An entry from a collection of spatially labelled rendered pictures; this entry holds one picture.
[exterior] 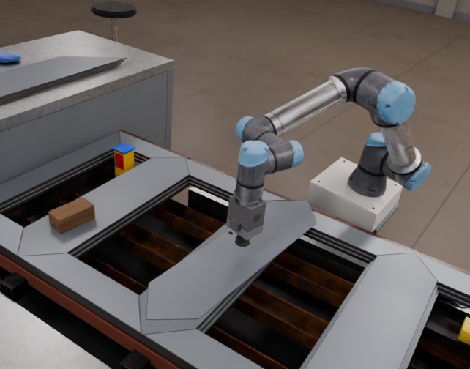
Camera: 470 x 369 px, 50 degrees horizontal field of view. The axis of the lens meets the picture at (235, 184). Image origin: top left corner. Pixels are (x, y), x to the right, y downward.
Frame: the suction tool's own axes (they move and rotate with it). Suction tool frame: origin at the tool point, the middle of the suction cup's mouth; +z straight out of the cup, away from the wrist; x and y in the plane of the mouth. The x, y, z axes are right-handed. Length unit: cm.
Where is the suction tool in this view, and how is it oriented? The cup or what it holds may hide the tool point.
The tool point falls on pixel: (242, 241)
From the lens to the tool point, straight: 146.1
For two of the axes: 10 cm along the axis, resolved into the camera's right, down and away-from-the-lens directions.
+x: 7.2, -3.1, 6.3
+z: -0.9, 8.5, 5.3
